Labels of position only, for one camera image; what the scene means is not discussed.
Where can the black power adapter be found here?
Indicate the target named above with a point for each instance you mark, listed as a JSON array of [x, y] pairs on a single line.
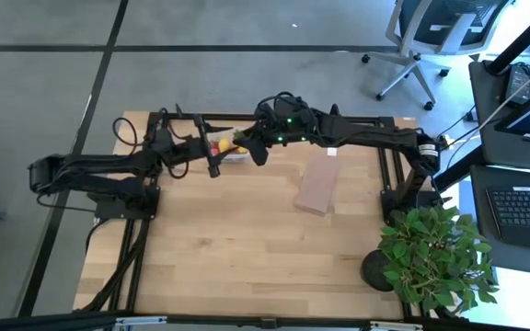
[[518, 80]]

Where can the white rod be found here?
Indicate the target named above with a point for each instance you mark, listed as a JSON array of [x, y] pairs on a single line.
[[518, 94]]

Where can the dark grey desk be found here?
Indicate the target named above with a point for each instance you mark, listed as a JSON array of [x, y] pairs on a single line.
[[481, 101], [481, 239]]

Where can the black rig post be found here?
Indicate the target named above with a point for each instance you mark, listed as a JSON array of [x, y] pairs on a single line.
[[522, 37]]

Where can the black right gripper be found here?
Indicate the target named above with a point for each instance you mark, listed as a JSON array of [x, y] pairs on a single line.
[[288, 128]]

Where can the yellow plug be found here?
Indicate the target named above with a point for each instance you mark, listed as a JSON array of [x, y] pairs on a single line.
[[445, 139]]

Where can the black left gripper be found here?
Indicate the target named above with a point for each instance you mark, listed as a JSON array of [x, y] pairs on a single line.
[[180, 151]]

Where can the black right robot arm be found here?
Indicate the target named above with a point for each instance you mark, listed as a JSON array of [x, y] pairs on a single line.
[[375, 135]]

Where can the green leafy plant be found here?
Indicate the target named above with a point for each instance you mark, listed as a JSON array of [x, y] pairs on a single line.
[[435, 257]]

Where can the clear plastic tupperware container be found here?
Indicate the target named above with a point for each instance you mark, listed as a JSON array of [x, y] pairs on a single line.
[[237, 157]]

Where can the black aluminium crossbar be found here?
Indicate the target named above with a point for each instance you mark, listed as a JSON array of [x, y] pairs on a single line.
[[265, 323]]

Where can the yellow toy lemon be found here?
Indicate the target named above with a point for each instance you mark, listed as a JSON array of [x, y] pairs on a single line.
[[242, 150], [223, 145]]

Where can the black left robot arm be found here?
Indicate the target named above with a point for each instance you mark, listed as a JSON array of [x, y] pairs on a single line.
[[85, 172]]

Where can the black aluminium table frame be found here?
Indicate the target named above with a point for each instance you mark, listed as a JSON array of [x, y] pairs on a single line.
[[228, 116]]

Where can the grey office chair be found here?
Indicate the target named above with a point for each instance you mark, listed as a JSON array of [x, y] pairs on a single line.
[[430, 18]]

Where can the black plant pot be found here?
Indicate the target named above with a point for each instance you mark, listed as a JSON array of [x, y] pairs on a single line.
[[373, 271]]

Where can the black keyboard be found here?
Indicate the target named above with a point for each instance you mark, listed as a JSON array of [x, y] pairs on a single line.
[[527, 207]]

